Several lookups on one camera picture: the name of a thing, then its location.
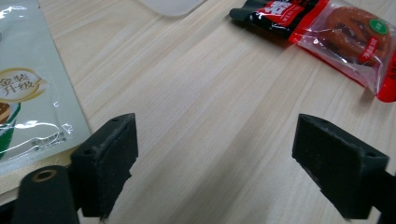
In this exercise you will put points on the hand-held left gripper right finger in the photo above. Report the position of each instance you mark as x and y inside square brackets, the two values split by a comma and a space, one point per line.
[336, 161]

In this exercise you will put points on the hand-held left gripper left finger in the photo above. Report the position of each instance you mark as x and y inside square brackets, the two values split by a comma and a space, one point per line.
[102, 165]

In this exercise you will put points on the green and white snack packet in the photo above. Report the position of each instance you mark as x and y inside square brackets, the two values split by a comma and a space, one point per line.
[28, 62]

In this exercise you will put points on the red and black snack packet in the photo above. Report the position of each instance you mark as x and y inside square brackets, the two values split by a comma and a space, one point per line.
[339, 34]

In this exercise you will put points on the clear plastic container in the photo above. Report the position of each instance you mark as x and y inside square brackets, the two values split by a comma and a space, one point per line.
[174, 6]

